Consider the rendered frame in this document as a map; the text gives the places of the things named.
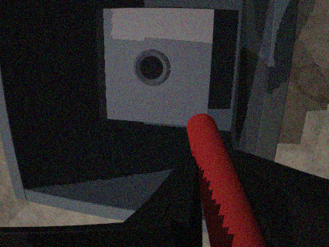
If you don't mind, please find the red peg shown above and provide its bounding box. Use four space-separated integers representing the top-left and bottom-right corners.
186 113 267 247

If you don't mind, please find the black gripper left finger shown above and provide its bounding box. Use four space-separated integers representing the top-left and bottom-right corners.
0 155 202 247

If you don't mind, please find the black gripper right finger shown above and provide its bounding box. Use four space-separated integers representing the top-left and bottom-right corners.
229 151 329 247

